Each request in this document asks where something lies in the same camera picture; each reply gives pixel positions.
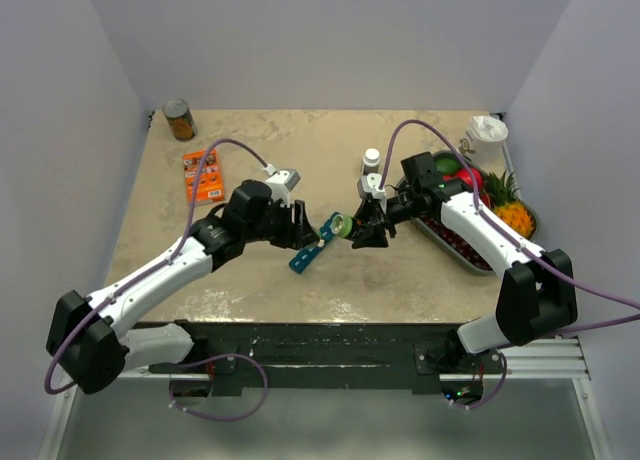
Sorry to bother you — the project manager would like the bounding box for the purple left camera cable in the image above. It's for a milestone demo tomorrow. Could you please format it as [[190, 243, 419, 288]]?
[[43, 138, 276, 395]]

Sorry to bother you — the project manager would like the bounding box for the teal weekly pill organizer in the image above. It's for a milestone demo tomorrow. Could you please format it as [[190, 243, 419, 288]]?
[[288, 212, 338, 274]]

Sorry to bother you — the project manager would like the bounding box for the tin food can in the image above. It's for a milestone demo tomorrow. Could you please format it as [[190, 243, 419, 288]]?
[[162, 99, 197, 141]]

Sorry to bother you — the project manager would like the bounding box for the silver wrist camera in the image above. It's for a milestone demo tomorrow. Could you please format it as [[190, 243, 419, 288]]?
[[356, 173, 386, 200], [265, 169, 300, 204]]

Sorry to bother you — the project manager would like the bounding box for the grey fruit tray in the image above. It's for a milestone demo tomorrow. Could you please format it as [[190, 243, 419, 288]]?
[[411, 150, 539, 276]]

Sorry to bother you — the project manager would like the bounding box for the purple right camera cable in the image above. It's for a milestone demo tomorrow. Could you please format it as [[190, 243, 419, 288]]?
[[377, 118, 640, 341]]

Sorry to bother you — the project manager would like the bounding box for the orange cardboard box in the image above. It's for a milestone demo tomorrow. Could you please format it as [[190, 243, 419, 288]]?
[[182, 150, 225, 206]]

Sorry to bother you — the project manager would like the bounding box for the white paper cup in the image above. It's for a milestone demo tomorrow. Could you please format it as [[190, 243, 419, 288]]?
[[458, 116, 509, 165]]

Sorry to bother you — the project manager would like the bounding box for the white cap pill bottle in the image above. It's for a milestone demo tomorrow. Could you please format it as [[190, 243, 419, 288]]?
[[361, 148, 381, 175]]

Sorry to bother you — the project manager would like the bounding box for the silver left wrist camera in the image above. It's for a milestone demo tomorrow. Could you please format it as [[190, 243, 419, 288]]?
[[265, 169, 300, 204]]

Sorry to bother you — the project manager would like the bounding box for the red apple right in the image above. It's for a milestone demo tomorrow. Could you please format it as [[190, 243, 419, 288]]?
[[454, 168, 484, 191]]

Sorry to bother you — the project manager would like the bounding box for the small pineapple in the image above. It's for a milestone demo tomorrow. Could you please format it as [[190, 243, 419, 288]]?
[[485, 171, 536, 239]]

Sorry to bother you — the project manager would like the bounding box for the aluminium frame rail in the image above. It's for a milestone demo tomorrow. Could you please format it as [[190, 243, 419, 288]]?
[[39, 339, 611, 459]]

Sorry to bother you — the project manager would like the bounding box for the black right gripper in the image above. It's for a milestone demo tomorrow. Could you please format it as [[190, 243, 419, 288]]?
[[349, 189, 421, 248]]

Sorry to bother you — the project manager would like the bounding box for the green pill bottle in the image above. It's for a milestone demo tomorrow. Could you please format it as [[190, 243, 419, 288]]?
[[330, 214, 360, 241]]

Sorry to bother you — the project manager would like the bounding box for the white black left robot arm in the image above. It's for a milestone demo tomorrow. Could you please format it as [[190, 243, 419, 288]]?
[[45, 180, 319, 394]]

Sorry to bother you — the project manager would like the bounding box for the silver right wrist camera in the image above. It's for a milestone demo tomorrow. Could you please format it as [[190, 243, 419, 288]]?
[[356, 173, 386, 200]]

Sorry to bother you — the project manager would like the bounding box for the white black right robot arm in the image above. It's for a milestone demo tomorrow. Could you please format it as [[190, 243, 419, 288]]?
[[331, 153, 578, 373]]

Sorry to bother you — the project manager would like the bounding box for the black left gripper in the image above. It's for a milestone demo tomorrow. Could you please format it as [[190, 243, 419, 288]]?
[[245, 196, 319, 250]]

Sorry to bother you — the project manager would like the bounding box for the green apple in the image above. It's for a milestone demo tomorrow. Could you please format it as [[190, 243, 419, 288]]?
[[435, 157, 461, 177]]

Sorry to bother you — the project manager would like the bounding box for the dark red grapes bunch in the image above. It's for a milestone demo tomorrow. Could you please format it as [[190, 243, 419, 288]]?
[[422, 217, 492, 272]]

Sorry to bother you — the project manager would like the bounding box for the purple camera cable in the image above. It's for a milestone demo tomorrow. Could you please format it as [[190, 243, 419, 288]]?
[[43, 138, 276, 395], [377, 118, 640, 341]]

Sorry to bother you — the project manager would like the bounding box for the black table edge rail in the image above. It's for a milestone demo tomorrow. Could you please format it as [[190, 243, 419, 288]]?
[[150, 321, 502, 395]]

